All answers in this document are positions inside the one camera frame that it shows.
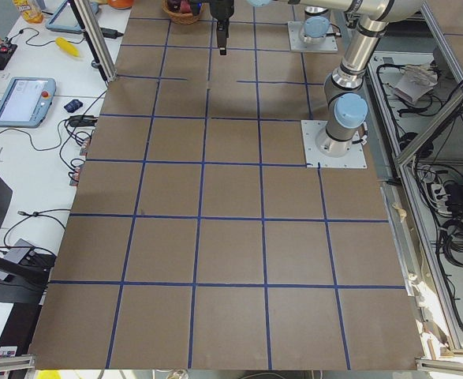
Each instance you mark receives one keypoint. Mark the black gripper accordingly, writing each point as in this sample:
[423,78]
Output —
[222,9]

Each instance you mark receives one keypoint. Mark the dark red apple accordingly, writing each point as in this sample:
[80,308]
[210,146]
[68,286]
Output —
[174,5]

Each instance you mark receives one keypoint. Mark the wicker basket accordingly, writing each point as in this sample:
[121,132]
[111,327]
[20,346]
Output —
[181,18]

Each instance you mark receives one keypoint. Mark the yellow corn toy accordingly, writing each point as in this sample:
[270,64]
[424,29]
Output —
[67,47]

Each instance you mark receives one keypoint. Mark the dark blue pouch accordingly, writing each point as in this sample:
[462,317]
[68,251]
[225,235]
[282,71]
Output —
[73,105]

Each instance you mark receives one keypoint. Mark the teach pendant tablet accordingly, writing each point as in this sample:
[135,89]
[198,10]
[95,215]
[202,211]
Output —
[26,101]

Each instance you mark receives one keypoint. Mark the black monitor stand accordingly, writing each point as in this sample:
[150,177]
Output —
[23,272]

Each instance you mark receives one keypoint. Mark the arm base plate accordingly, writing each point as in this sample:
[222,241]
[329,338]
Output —
[320,151]
[329,46]

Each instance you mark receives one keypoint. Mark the aluminium frame post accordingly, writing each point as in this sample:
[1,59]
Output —
[94,37]

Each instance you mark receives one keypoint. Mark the power strip with cables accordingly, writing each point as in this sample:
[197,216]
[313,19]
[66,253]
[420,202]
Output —
[446,199]

